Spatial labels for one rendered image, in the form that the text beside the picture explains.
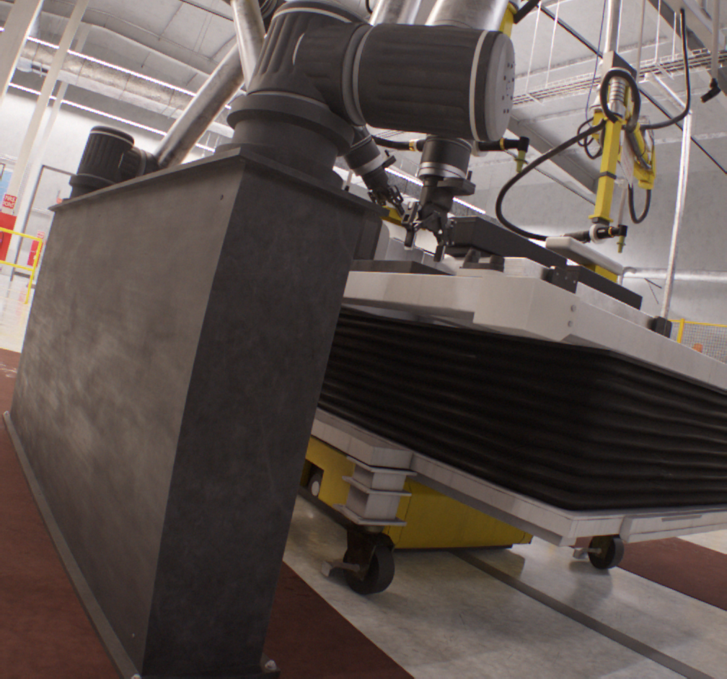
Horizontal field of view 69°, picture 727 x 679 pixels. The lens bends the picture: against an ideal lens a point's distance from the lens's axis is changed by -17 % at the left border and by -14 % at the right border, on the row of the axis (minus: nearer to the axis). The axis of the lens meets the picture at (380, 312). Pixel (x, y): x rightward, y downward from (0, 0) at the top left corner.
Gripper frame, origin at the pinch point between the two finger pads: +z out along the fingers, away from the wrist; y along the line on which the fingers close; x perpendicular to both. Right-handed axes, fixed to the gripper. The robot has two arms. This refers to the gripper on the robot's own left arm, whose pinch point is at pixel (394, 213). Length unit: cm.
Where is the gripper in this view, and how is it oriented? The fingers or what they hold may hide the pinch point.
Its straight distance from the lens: 194.8
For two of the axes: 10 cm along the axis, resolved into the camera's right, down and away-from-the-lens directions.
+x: 7.0, -6.0, 4.0
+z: 4.7, 8.0, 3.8
